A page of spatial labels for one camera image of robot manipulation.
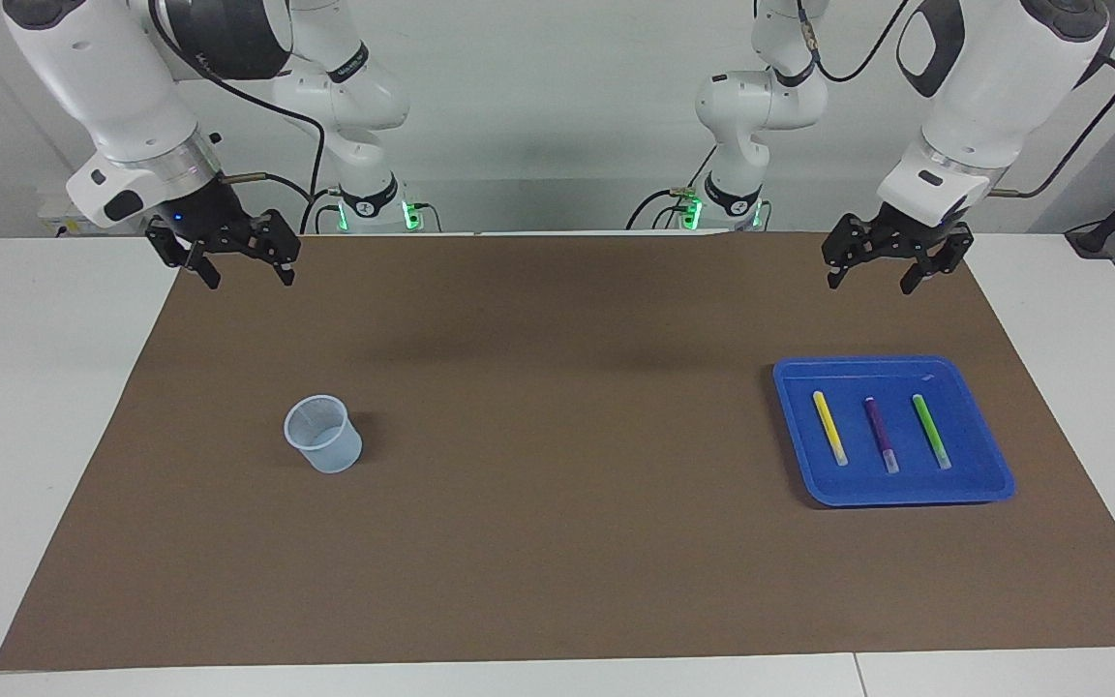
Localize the green marker pen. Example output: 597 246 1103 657
912 393 952 470

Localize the yellow marker pen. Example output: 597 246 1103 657
812 390 850 467

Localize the purple marker pen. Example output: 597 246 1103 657
864 396 901 474

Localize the white power box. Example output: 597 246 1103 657
38 189 76 238

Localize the translucent plastic cup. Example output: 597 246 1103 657
284 394 363 474

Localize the blue plastic tray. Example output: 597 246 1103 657
772 355 1016 508

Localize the brown table mat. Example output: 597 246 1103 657
0 230 1115 672

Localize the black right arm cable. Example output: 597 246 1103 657
146 0 328 233

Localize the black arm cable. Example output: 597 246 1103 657
146 0 328 233
795 0 1115 200

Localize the black base power cable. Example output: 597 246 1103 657
625 143 719 231

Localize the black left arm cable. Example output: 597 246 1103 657
795 0 1115 200

